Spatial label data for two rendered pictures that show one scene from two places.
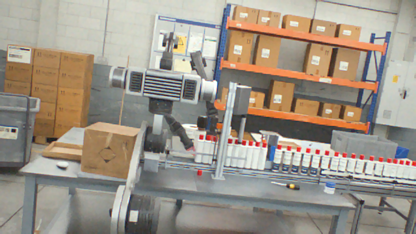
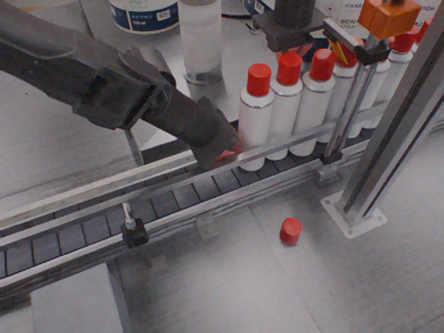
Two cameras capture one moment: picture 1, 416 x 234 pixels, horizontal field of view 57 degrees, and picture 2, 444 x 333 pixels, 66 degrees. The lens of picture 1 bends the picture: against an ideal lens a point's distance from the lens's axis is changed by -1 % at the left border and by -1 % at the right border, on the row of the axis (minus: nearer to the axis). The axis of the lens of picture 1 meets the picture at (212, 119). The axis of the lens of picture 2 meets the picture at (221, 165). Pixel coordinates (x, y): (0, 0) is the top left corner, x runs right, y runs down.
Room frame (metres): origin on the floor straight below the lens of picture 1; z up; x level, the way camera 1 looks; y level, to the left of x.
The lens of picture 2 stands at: (2.37, 0.22, 1.38)
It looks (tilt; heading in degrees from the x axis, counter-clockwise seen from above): 52 degrees down; 343
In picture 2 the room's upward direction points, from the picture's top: straight up
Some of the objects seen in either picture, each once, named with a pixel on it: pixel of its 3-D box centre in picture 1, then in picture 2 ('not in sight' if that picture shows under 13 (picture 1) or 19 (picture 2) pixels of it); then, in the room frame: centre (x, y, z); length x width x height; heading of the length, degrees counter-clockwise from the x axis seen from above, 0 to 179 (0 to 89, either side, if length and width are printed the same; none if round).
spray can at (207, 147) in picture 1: (207, 149); (281, 111); (2.74, 0.01, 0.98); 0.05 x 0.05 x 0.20
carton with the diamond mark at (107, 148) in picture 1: (112, 149); not in sight; (2.33, 0.59, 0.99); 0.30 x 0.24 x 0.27; 87
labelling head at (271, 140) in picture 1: (266, 149); not in sight; (2.89, -0.44, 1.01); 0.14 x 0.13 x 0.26; 98
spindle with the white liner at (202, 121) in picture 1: (200, 134); (199, 10); (3.01, 0.08, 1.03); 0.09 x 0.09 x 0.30
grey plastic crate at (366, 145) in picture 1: (362, 146); not in sight; (4.31, -1.73, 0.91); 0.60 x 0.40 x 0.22; 98
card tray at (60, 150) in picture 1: (70, 151); not in sight; (2.61, 0.95, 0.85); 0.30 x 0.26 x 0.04; 98
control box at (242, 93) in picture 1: (238, 99); not in sight; (2.67, -0.15, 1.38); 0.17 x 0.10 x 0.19; 153
